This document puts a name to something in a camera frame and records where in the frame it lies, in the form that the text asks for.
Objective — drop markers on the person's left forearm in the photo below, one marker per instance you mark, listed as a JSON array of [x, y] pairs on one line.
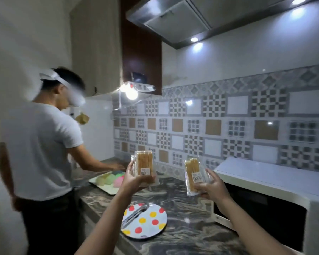
[[103, 225]]

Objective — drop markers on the white power strip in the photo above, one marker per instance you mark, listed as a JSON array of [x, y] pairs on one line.
[[139, 86]]

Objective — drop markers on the white headset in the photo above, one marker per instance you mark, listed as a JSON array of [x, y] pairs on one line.
[[69, 88]]

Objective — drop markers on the polka dot plate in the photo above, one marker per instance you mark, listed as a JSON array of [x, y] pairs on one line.
[[145, 220]]

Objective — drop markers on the person's right forearm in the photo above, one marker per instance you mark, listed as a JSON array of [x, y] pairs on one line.
[[255, 231]]

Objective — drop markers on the white microwave oven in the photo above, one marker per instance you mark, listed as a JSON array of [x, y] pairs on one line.
[[276, 199]]

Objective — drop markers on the glowing light bulb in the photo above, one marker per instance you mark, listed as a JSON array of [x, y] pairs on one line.
[[131, 93]]

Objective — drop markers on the beige wall cabinet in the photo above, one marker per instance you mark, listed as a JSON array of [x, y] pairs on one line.
[[95, 45]]

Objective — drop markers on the person's right thumb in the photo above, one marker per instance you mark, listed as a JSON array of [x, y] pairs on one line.
[[210, 174]]

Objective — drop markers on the person's right hand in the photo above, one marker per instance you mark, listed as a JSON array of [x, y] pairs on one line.
[[214, 187]]

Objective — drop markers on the steel range hood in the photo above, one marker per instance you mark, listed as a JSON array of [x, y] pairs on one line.
[[202, 18]]

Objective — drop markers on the dark wood wall cabinet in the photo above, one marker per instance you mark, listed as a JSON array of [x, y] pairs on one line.
[[141, 47]]

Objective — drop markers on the clear pack of wafer sticks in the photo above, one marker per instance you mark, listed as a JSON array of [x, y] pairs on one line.
[[145, 164], [193, 173]]

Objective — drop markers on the person's left thumb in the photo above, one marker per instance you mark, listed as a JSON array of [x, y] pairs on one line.
[[131, 167]]

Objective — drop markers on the person's left hand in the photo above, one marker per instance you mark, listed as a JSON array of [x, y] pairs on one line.
[[133, 183]]

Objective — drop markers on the white tray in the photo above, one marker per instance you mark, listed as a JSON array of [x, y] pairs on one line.
[[106, 183]]

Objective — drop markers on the metal tongs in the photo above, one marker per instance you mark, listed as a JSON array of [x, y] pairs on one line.
[[134, 214]]

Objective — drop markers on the pastel plastic cups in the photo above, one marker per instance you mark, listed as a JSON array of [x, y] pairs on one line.
[[112, 178]]

